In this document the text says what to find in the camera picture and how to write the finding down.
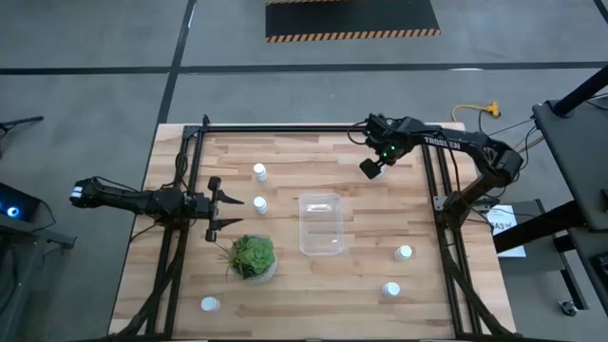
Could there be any black stand beam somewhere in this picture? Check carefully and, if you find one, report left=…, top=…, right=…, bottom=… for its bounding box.
left=492, top=199, right=588, bottom=254

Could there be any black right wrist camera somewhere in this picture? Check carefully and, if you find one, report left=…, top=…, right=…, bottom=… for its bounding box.
left=358, top=158, right=387, bottom=181

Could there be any yellow extension cord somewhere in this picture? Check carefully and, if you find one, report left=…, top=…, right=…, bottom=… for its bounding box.
left=450, top=100, right=503, bottom=123

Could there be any black tripod leg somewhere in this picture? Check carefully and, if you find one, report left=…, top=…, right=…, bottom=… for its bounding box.
left=0, top=115, right=46, bottom=135

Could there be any black aluminium frame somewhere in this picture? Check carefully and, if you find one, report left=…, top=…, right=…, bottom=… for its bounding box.
left=106, top=113, right=514, bottom=342

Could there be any white paper sheet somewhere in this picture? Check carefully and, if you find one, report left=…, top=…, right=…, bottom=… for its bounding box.
left=484, top=203, right=527, bottom=259

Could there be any black computer tower blue light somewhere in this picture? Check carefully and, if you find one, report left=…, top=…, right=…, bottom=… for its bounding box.
left=0, top=181, right=42, bottom=224

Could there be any dark grey floor plate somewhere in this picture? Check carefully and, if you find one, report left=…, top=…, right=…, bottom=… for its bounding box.
left=498, top=198, right=590, bottom=313

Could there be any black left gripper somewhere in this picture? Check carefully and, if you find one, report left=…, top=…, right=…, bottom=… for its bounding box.
left=191, top=175, right=246, bottom=244

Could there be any black mat with hazard stripes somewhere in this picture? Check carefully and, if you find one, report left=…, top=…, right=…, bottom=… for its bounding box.
left=264, top=0, right=442, bottom=45

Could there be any grey metal cart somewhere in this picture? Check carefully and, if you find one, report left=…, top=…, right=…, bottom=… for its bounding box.
left=0, top=218, right=77, bottom=342

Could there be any green succulent in patterned pot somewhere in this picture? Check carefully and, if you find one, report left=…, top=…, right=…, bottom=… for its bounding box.
left=216, top=233, right=279, bottom=285

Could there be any clear plastic basket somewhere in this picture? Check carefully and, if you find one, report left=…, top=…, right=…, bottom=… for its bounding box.
left=297, top=192, right=346, bottom=257

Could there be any black pole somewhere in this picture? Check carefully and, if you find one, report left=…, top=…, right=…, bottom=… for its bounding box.
left=552, top=65, right=608, bottom=118

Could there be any black side table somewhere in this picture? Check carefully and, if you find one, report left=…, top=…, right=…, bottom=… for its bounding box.
left=531, top=92, right=608, bottom=232

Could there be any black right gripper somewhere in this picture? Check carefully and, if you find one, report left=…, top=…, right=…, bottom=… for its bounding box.
left=364, top=112, right=422, bottom=165

